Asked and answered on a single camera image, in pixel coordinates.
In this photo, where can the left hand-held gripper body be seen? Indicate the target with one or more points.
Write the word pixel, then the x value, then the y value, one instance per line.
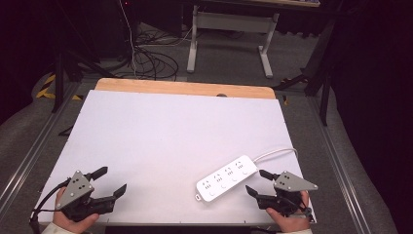
pixel 75 189

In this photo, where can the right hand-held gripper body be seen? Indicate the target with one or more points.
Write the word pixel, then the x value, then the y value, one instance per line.
pixel 292 184

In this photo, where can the person's left hand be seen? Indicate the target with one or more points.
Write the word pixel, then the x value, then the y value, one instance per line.
pixel 76 226

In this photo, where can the person's right hand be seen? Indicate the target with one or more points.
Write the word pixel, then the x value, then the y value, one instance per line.
pixel 292 224

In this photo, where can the white power strip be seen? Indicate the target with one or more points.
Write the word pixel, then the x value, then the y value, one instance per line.
pixel 227 178

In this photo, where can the white board table cover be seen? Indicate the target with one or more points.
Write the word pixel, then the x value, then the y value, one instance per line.
pixel 168 139

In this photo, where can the yellow black floor tape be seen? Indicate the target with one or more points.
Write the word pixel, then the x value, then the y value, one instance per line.
pixel 44 92

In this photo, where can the black metal stand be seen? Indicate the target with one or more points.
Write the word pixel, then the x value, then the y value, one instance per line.
pixel 324 87

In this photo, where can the black tripod stand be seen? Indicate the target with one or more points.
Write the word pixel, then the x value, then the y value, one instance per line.
pixel 59 78

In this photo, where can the grey metal floor rail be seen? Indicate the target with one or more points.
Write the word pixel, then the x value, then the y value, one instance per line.
pixel 29 156
pixel 337 162

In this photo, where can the white metal table frame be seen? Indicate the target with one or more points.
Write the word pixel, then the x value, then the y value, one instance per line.
pixel 232 22

